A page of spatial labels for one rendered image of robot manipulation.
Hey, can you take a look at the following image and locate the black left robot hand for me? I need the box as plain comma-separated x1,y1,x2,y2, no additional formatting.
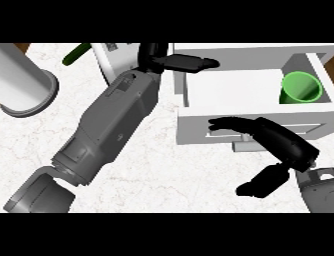
136,42,221,75

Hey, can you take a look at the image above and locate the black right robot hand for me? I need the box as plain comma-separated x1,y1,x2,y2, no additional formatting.
206,116,320,200

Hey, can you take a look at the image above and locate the white drawer box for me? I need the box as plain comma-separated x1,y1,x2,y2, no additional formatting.
173,52,334,109

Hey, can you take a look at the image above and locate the green cup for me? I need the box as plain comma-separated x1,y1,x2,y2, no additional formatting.
277,70,326,105

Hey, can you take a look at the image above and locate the white drawer front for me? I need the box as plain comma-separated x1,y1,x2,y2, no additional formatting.
175,101,334,153

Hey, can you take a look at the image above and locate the white cabinet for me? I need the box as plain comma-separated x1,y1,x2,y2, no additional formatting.
171,42,334,73

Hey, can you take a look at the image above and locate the white box appliance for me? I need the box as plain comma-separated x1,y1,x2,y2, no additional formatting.
88,42,143,86

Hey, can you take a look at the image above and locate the dark green long vegetable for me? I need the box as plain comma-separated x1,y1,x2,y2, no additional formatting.
60,42,93,67

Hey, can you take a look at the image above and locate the white cylinder with grey rim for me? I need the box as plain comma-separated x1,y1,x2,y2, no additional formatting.
0,42,60,119

